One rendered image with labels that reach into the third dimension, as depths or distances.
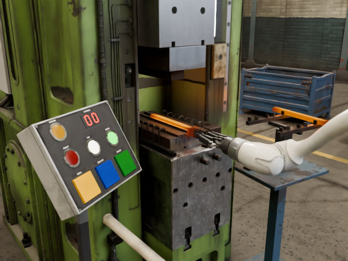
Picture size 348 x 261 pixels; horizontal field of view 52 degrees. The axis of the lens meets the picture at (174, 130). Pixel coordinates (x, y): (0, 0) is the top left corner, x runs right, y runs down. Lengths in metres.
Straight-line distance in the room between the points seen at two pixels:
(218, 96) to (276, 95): 3.62
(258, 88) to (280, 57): 4.81
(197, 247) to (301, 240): 1.09
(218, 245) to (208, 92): 0.79
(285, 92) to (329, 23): 4.52
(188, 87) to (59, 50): 0.67
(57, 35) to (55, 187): 0.88
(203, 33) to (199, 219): 0.85
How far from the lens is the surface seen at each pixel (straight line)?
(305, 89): 5.29
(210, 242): 1.88
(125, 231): 1.54
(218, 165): 1.70
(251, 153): 1.32
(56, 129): 1.08
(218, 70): 1.82
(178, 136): 1.55
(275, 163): 1.29
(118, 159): 1.20
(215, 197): 1.76
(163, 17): 1.43
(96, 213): 1.63
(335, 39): 9.61
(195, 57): 1.54
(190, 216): 1.69
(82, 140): 1.13
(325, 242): 2.78
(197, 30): 1.54
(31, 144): 1.07
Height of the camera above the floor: 1.48
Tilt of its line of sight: 18 degrees down
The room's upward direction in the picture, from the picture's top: straight up
